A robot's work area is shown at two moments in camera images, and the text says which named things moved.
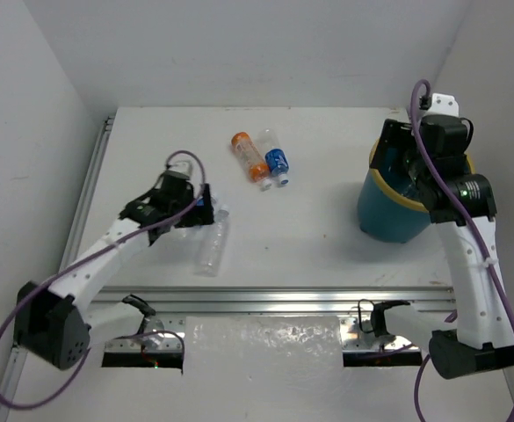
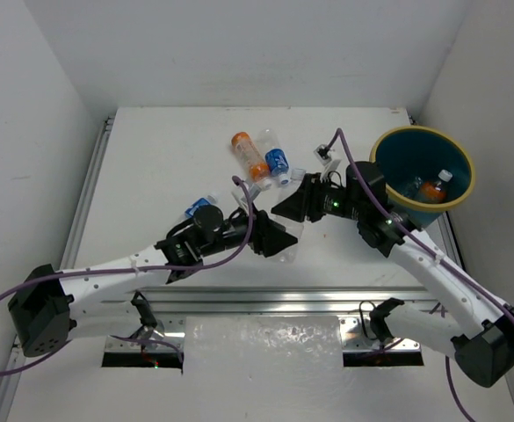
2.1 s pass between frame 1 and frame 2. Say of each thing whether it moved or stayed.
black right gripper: moved
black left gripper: moved
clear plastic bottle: moved
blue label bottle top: stayed
